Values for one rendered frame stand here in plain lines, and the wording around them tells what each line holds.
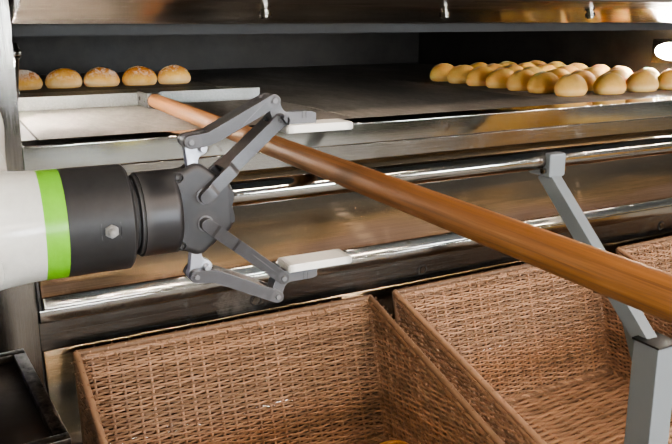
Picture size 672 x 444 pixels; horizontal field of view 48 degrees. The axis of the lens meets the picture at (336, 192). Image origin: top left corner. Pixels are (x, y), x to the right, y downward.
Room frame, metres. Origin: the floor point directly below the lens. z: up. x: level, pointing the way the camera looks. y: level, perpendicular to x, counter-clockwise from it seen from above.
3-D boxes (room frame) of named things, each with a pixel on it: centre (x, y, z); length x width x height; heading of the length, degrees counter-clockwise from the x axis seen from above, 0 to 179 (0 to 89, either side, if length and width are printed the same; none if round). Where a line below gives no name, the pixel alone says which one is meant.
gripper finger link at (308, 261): (0.72, 0.02, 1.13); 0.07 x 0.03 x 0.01; 117
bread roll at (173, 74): (2.25, 0.48, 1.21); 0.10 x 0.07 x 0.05; 115
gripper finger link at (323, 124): (0.72, 0.02, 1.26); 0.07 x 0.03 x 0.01; 117
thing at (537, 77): (2.20, -0.63, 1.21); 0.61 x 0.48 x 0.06; 28
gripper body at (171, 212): (0.66, 0.14, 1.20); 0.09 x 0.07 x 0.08; 117
